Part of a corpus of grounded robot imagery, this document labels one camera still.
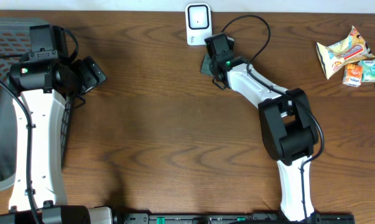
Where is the orange Kleenex tissue pack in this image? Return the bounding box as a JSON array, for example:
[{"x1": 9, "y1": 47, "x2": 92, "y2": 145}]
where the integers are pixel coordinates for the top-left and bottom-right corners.
[{"x1": 342, "y1": 63, "x2": 363, "y2": 87}]

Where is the yellow wet wipes pack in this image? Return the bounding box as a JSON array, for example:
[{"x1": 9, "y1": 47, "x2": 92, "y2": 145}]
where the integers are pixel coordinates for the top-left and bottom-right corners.
[{"x1": 315, "y1": 26, "x2": 375, "y2": 80}]

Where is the green Kleenex tissue pack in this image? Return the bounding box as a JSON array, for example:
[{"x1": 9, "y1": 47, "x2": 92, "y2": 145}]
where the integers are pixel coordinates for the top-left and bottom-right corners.
[{"x1": 358, "y1": 60, "x2": 375, "y2": 83}]

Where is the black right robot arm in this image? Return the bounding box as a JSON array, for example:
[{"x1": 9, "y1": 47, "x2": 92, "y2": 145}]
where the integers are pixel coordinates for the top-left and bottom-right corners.
[{"x1": 203, "y1": 33, "x2": 320, "y2": 222}]

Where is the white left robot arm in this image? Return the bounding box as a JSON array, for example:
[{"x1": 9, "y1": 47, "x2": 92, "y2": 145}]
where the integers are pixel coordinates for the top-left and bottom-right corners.
[{"x1": 0, "y1": 24, "x2": 118, "y2": 224}]

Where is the dark grey plastic basket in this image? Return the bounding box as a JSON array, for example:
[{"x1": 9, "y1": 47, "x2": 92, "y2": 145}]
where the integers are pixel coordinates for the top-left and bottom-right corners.
[{"x1": 0, "y1": 17, "x2": 75, "y2": 192}]

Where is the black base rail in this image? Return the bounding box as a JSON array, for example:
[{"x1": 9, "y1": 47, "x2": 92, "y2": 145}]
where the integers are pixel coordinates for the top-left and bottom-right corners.
[{"x1": 121, "y1": 212, "x2": 356, "y2": 224}]

